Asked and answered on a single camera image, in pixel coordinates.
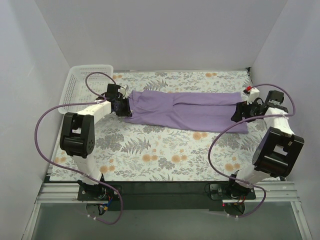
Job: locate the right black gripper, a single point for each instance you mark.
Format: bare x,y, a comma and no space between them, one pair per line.
240,112

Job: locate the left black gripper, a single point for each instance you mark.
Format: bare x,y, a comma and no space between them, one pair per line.
126,107

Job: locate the purple t shirt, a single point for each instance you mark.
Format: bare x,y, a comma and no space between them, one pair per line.
192,111

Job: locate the white plastic mesh basket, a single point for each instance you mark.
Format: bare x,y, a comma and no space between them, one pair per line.
82,77

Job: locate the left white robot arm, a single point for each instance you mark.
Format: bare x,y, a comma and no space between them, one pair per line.
78,135

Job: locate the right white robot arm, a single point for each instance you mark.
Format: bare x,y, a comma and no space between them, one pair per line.
278,150

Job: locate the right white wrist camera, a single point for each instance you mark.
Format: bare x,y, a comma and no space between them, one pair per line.
252,92

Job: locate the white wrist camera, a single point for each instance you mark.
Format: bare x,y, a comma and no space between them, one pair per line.
252,92
123,91

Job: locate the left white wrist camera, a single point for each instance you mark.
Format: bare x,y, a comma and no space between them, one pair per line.
123,91

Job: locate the aluminium frame rail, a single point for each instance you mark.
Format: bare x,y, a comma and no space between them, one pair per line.
275,214

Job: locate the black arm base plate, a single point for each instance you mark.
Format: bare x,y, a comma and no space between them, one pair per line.
164,195

